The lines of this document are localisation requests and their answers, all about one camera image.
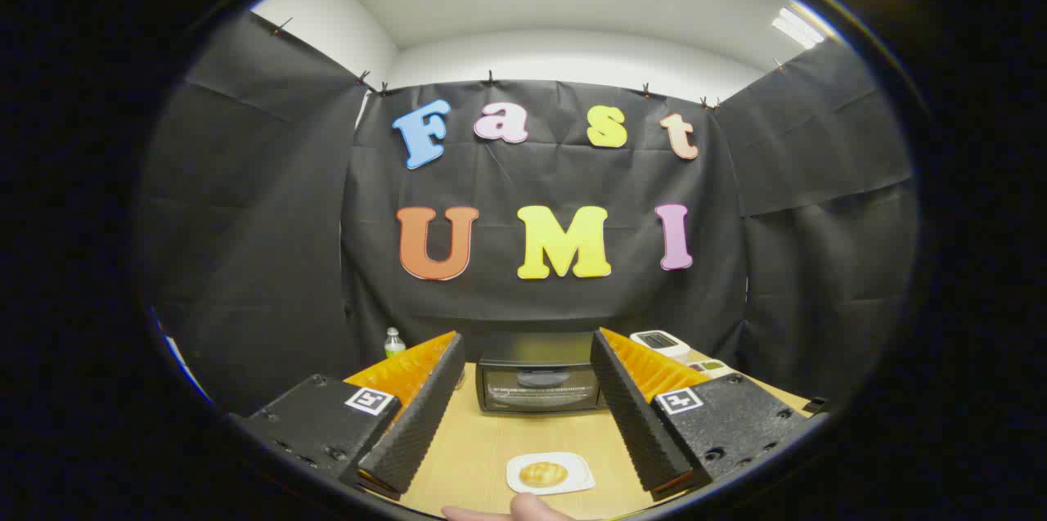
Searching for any white rectangular plate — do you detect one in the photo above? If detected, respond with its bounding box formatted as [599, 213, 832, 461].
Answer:
[506, 451, 596, 496]

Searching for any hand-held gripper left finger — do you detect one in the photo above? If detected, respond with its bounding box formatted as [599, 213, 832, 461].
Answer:
[233, 330, 467, 501]

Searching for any golden bread bun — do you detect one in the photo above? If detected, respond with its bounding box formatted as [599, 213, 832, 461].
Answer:
[519, 461, 569, 489]

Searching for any narrow ceiling light panel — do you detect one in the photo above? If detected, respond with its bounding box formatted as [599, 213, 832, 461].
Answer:
[771, 7, 825, 49]

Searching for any white toaster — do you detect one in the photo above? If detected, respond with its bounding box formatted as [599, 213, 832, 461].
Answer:
[630, 330, 692, 360]

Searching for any black toaster oven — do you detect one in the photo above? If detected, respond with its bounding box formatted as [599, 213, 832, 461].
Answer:
[476, 331, 610, 414]

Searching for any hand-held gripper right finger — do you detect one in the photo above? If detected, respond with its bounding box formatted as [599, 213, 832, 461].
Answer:
[589, 328, 827, 503]

